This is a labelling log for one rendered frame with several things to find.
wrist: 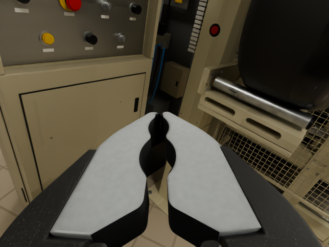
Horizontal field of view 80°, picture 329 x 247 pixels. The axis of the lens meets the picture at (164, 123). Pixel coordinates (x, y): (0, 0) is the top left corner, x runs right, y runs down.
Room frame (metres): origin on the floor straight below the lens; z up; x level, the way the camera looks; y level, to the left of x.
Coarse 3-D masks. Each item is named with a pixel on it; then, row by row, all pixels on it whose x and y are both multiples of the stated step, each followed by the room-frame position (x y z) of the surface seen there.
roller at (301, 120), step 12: (216, 84) 0.72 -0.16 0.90; (228, 84) 0.70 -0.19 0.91; (240, 96) 0.66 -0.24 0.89; (252, 96) 0.64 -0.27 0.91; (264, 96) 0.63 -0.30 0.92; (264, 108) 0.61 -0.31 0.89; (276, 108) 0.59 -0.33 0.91; (288, 108) 0.58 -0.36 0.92; (288, 120) 0.57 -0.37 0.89; (300, 120) 0.55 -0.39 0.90; (312, 120) 0.54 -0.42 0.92
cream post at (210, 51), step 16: (208, 0) 0.88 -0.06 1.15; (224, 0) 0.84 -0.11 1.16; (240, 0) 0.81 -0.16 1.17; (208, 16) 0.87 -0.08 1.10; (224, 16) 0.83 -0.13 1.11; (240, 16) 0.84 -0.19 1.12; (208, 32) 0.86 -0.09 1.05; (224, 32) 0.82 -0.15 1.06; (240, 32) 0.88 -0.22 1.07; (208, 48) 0.85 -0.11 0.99; (224, 48) 0.81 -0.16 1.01; (192, 64) 0.88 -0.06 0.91; (208, 64) 0.84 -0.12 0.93; (192, 80) 0.87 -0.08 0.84; (192, 96) 0.85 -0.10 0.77; (192, 112) 0.84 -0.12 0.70; (160, 192) 0.87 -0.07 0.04
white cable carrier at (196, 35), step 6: (204, 0) 0.90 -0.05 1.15; (198, 6) 0.91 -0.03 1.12; (198, 12) 0.91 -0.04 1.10; (204, 12) 0.90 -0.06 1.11; (198, 18) 0.91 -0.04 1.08; (198, 24) 0.92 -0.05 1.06; (192, 30) 0.91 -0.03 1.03; (198, 30) 0.90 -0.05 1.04; (192, 36) 0.91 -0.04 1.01; (198, 36) 0.90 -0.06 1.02; (192, 42) 0.91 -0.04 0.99; (192, 48) 0.90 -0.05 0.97
